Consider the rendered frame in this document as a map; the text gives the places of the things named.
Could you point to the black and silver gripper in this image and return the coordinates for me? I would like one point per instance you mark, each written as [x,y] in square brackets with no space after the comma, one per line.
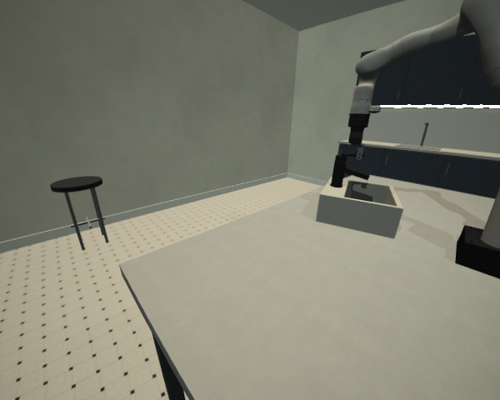
[358,120]

